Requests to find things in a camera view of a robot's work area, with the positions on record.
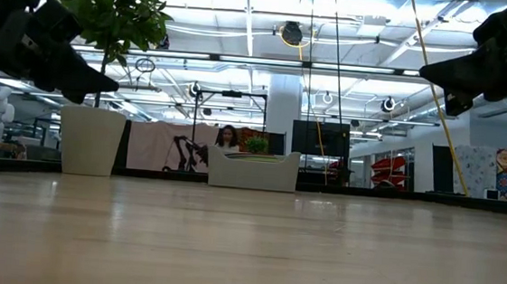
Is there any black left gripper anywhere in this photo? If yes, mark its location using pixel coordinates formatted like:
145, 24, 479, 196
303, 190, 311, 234
0, 0, 127, 109

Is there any grey plastic basket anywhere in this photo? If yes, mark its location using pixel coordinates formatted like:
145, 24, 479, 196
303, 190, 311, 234
204, 144, 303, 194

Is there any white cylindrical plant pot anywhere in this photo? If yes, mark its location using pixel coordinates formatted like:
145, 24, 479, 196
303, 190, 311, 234
54, 104, 129, 180

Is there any white patterned cloth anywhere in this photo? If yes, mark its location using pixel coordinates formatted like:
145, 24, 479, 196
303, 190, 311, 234
450, 143, 500, 199

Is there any green leafy plant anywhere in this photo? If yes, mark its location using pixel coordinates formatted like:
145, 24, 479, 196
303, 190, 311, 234
44, 0, 176, 114

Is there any pink partition board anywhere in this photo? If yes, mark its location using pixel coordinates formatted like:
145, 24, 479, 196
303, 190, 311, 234
126, 118, 221, 176

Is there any red storage rack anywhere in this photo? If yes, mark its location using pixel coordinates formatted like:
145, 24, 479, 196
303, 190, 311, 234
369, 152, 410, 188

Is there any black screen on stand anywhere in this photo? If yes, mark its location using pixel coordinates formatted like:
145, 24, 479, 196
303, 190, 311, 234
290, 118, 352, 159

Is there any person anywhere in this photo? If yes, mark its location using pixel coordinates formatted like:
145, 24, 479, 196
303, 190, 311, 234
213, 123, 243, 155

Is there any small background plant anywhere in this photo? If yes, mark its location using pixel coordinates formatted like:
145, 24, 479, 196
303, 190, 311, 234
243, 134, 270, 156

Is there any thick yellow hanging cable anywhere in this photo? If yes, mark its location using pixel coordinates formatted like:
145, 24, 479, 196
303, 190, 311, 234
393, 0, 485, 197

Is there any black hanging cable loop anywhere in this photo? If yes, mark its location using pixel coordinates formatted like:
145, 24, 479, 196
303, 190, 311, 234
133, 55, 157, 75

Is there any thin black hanging cable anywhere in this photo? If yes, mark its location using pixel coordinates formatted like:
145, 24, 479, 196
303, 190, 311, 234
322, 0, 356, 128

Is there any black aluminium table frame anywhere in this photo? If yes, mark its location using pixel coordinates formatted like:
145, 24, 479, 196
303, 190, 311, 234
0, 156, 507, 216

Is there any thin yellow cord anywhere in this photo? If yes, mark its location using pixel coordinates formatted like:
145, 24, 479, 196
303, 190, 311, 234
303, 105, 335, 186

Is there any black ceiling cable reel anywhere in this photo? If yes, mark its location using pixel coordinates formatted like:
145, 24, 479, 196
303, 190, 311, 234
277, 20, 308, 48

